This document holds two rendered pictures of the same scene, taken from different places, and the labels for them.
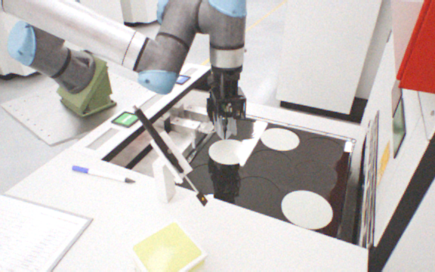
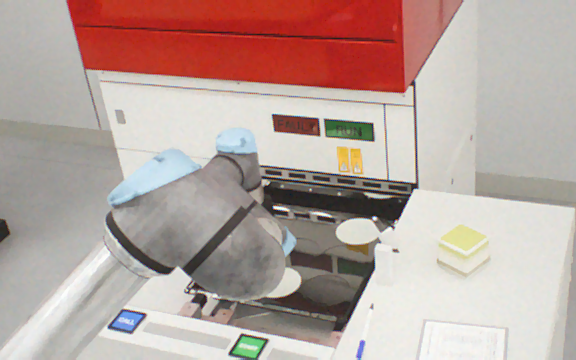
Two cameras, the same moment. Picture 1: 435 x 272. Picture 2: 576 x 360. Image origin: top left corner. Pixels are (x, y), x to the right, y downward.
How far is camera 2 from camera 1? 1.51 m
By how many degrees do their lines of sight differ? 70
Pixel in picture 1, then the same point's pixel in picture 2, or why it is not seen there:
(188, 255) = (464, 228)
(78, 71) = not seen: outside the picture
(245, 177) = (321, 266)
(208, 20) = (250, 167)
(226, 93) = not seen: hidden behind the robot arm
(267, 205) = (358, 252)
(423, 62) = (406, 77)
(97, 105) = not seen: outside the picture
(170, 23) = (243, 195)
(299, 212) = (363, 234)
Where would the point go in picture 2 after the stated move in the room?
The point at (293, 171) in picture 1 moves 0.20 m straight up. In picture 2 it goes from (308, 237) to (299, 162)
